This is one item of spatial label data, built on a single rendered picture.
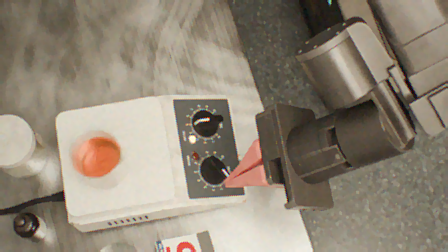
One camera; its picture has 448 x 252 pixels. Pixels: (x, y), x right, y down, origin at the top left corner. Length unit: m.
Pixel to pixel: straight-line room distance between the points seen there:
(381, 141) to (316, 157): 0.07
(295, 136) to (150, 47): 0.32
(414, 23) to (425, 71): 0.04
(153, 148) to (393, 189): 0.93
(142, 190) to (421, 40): 0.36
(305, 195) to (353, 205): 0.98
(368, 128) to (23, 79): 0.49
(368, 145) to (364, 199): 1.03
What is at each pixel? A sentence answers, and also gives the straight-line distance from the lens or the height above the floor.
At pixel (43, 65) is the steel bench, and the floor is 0.75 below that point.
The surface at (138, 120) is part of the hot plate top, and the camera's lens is 0.98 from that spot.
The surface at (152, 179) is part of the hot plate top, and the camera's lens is 0.96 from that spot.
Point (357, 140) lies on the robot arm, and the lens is 0.79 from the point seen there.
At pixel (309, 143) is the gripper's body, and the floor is 0.98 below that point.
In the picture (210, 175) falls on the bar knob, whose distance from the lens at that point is 0.99.
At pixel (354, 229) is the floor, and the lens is 1.81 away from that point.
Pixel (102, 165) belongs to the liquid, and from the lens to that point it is 0.93.
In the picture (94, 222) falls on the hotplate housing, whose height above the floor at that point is 0.81.
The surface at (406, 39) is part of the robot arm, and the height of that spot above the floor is 1.07.
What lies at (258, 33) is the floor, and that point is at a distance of 1.90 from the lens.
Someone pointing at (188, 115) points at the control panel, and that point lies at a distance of 1.01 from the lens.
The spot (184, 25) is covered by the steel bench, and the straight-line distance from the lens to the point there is 1.10.
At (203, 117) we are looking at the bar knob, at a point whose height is 0.82.
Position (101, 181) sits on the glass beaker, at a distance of 0.92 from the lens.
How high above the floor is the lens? 1.78
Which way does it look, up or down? 75 degrees down
